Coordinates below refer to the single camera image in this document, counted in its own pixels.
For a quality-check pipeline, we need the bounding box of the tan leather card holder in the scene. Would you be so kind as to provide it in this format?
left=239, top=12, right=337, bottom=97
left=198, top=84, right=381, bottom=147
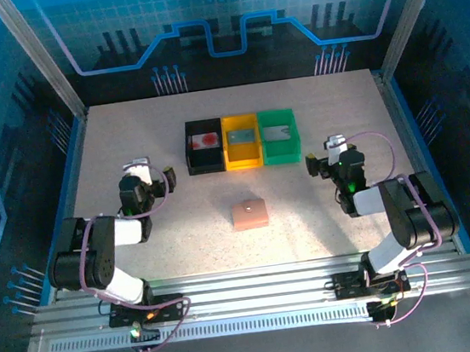
left=229, top=197, right=271, bottom=232

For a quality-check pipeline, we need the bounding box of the grey card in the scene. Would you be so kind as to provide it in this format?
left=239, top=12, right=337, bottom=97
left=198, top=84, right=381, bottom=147
left=262, top=124, right=291, bottom=143

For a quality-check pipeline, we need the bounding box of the red white card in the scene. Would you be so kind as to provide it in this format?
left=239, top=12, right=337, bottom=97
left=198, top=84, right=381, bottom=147
left=188, top=131, right=221, bottom=152

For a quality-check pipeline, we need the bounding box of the teal card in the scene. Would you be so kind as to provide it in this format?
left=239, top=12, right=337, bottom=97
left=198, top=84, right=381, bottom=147
left=227, top=127, right=256, bottom=146

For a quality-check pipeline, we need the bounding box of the green plastic bin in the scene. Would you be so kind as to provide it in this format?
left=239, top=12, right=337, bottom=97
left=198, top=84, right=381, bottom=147
left=255, top=107, right=304, bottom=167

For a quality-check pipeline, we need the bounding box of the black plastic bin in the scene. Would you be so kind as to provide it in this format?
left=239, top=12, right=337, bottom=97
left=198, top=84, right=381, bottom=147
left=181, top=117, right=229, bottom=177

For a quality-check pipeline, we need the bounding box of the blue table edge strip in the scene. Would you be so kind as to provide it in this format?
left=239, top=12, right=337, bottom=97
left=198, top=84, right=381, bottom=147
left=32, top=115, right=106, bottom=293

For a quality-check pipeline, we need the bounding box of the yellow plastic bin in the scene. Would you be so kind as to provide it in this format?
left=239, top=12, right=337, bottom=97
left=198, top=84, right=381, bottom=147
left=219, top=113, right=266, bottom=173

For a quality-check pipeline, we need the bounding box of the small black controller box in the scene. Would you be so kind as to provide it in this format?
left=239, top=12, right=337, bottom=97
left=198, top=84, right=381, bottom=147
left=126, top=318, right=163, bottom=351
left=365, top=297, right=402, bottom=324

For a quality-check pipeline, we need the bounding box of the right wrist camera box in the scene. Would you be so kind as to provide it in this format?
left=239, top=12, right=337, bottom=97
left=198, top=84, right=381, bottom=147
left=322, top=132, right=353, bottom=165

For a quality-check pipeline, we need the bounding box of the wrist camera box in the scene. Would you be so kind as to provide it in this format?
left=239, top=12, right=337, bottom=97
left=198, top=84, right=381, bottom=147
left=121, top=154, right=155, bottom=189
left=322, top=132, right=353, bottom=165

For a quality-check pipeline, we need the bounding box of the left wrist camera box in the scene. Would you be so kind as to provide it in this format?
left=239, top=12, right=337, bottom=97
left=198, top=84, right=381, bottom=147
left=121, top=154, right=155, bottom=189

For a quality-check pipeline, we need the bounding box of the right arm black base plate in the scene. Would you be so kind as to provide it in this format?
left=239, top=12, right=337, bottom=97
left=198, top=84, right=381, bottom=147
left=331, top=264, right=412, bottom=302

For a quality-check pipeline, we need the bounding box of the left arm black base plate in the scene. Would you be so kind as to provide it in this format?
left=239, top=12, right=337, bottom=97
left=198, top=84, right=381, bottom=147
left=106, top=291, right=188, bottom=330

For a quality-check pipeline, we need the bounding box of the aluminium frame rail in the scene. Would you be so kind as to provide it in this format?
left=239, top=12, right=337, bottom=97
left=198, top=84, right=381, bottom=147
left=28, top=239, right=470, bottom=344

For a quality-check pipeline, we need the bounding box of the aluminium corner post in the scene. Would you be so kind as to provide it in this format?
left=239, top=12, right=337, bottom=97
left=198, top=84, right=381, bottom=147
left=370, top=0, right=466, bottom=84
left=0, top=0, right=91, bottom=131

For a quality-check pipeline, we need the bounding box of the slotted grey cable duct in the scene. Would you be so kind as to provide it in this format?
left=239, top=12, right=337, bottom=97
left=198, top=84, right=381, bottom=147
left=48, top=301, right=374, bottom=352

